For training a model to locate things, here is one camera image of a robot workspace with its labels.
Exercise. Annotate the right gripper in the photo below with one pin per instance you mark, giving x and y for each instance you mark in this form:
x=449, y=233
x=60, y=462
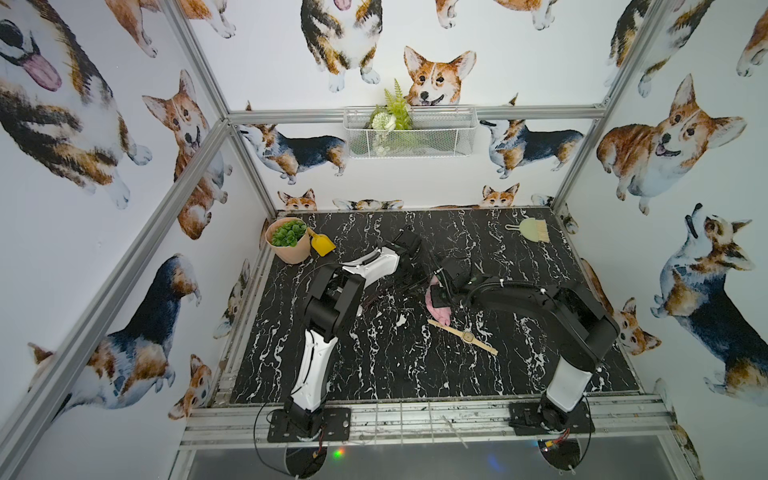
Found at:
x=435, y=293

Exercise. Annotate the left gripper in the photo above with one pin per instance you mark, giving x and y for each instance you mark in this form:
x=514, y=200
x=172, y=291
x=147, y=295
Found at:
x=405, y=264

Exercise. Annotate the pink cloth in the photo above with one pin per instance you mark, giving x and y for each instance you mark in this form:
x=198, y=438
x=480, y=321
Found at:
x=441, y=314

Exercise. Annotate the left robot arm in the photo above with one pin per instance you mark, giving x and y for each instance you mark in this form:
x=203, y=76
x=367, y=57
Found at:
x=334, y=299

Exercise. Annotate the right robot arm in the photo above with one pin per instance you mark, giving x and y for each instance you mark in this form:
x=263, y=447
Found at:
x=586, y=331

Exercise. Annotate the yellow toy shovel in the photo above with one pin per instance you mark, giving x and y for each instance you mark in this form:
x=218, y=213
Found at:
x=321, y=243

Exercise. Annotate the beige hand brush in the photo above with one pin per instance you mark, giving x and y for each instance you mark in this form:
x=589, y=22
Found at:
x=532, y=229

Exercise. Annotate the terracotta pot green plant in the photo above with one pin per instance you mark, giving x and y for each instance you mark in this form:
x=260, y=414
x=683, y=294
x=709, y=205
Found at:
x=289, y=239

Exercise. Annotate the green fern white flower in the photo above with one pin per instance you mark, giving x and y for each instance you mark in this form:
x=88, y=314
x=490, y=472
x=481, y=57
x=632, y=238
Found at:
x=390, y=124

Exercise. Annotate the white wire wall basket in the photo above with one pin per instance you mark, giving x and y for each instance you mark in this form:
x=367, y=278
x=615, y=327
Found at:
x=426, y=132

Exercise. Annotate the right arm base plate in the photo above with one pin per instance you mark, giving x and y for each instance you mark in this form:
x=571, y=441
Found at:
x=536, y=418

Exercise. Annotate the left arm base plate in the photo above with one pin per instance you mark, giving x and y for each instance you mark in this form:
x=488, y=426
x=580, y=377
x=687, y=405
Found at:
x=329, y=424

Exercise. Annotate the aluminium front rail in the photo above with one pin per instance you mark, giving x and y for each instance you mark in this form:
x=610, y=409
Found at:
x=464, y=421

